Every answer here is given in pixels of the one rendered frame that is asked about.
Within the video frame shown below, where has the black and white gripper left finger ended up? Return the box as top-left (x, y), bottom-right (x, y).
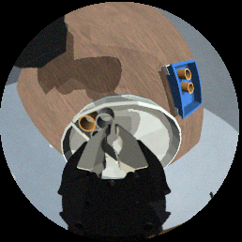
top-left (57, 124), bottom-right (111, 195)

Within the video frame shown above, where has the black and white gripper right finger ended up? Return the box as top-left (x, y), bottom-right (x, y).
top-left (115, 124), bottom-right (171, 195)

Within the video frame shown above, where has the bronze bushing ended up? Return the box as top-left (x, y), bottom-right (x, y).
top-left (79, 111), bottom-right (98, 131)
top-left (177, 68), bottom-right (191, 80)
top-left (181, 82), bottom-right (193, 93)

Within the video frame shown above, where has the blue crate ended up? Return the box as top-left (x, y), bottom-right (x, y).
top-left (162, 59), bottom-right (203, 119)

